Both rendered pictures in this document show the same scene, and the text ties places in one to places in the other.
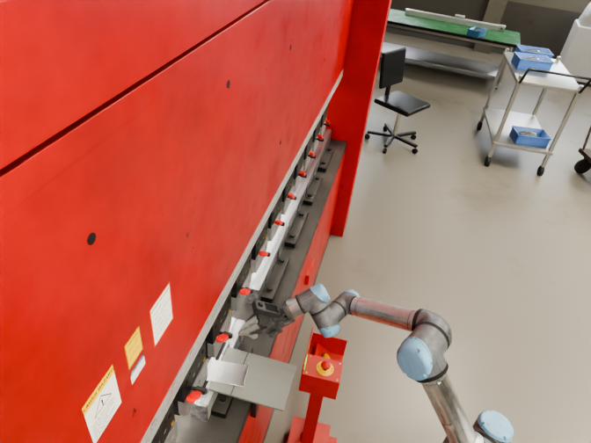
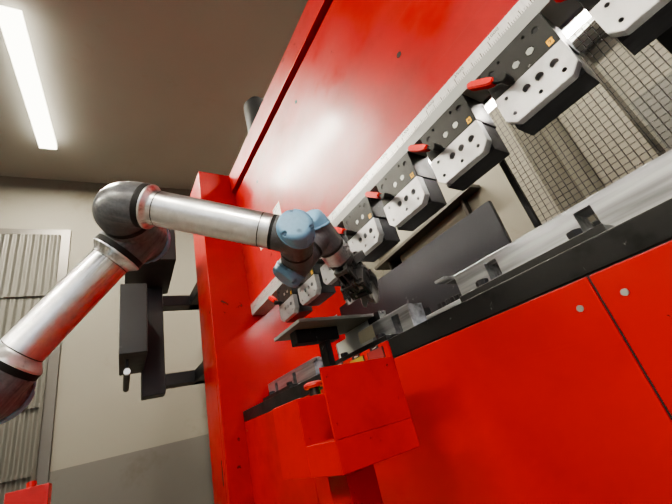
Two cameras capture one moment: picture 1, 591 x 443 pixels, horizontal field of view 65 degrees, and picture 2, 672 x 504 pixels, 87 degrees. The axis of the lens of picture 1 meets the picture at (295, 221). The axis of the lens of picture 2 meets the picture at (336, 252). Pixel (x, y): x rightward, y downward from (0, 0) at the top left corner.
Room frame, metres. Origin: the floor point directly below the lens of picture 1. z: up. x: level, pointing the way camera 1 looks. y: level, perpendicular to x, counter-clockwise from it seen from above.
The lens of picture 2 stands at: (1.75, -0.67, 0.73)
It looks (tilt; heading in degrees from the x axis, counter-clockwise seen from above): 25 degrees up; 132
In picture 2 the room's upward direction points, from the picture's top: 15 degrees counter-clockwise
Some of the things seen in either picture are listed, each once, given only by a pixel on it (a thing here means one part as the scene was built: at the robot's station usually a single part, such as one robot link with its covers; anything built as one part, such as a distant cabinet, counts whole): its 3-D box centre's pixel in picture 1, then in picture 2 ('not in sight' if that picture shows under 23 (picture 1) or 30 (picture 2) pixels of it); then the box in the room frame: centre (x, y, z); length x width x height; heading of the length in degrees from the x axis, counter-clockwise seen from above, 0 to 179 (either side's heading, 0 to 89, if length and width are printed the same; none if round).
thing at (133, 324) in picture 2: not in sight; (132, 330); (-0.32, -0.12, 1.42); 0.45 x 0.12 x 0.36; 166
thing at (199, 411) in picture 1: (220, 366); (377, 340); (1.03, 0.22, 0.92); 0.39 x 0.06 x 0.10; 170
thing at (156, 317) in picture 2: not in sight; (149, 314); (-0.35, -0.03, 1.52); 0.51 x 0.25 x 0.85; 166
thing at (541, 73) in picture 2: (280, 191); (534, 77); (1.73, 0.08, 1.26); 0.15 x 0.09 x 0.17; 170
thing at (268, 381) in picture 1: (253, 377); (324, 327); (0.95, 0.08, 1.00); 0.26 x 0.18 x 0.01; 80
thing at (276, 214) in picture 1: (266, 215); (461, 144); (1.54, 0.12, 1.26); 0.15 x 0.09 x 0.17; 170
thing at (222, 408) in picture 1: (233, 378); (363, 354); (1.00, 0.16, 0.89); 0.30 x 0.05 x 0.03; 170
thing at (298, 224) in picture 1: (296, 228); not in sight; (1.95, -0.01, 0.89); 0.30 x 0.05 x 0.03; 170
